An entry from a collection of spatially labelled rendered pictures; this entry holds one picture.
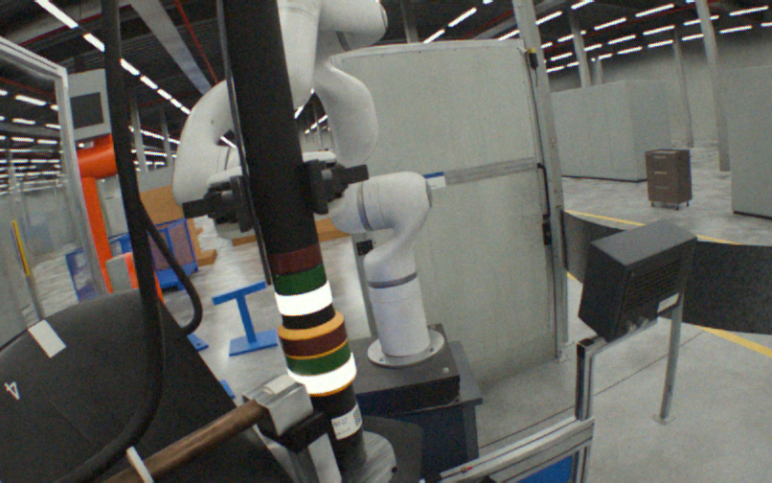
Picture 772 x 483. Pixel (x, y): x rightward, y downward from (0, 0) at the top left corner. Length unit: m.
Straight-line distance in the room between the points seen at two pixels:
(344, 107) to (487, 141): 1.57
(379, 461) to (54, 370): 0.24
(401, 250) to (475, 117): 1.49
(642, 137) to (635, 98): 0.88
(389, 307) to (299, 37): 0.62
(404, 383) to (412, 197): 0.39
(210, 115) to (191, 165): 0.07
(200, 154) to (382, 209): 0.52
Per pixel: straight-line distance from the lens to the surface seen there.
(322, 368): 0.27
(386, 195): 0.91
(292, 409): 0.26
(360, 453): 0.32
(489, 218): 2.38
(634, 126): 10.01
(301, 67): 0.57
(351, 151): 0.88
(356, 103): 0.85
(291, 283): 0.25
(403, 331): 1.00
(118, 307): 0.38
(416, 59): 2.25
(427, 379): 0.93
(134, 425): 0.23
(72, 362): 0.34
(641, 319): 0.96
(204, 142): 0.49
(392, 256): 0.93
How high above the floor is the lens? 1.50
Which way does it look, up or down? 13 degrees down
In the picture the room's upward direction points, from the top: 10 degrees counter-clockwise
